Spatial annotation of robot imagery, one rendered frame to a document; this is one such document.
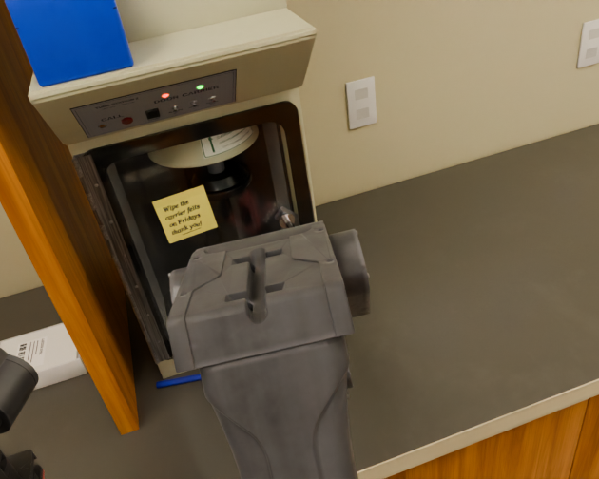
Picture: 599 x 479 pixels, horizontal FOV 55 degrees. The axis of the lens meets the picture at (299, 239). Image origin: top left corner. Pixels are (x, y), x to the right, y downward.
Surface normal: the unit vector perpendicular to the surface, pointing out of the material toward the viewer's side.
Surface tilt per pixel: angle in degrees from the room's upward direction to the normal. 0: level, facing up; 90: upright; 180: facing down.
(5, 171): 90
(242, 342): 50
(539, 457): 90
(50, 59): 90
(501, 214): 0
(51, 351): 0
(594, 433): 90
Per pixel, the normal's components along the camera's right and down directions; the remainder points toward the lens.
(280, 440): -0.03, -0.06
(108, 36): 0.31, 0.52
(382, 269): -0.13, -0.81
